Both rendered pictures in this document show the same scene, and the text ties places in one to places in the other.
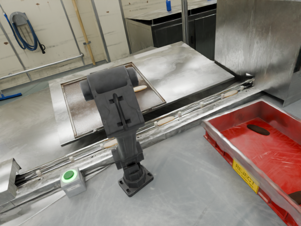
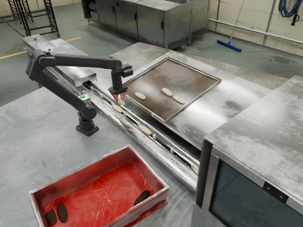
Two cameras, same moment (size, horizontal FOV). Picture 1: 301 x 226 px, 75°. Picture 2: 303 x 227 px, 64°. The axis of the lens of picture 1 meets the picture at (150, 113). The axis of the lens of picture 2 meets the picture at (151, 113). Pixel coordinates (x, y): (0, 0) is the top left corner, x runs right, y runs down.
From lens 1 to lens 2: 1.20 m
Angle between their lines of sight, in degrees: 56
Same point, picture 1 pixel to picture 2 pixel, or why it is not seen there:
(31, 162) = (105, 83)
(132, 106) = (30, 70)
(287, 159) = (100, 215)
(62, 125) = (126, 79)
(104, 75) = (35, 52)
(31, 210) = not seen: hidden behind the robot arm
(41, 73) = (277, 43)
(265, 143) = (122, 202)
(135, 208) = (68, 133)
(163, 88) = (187, 115)
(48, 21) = not seen: outside the picture
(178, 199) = (71, 149)
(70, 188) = not seen: hidden behind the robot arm
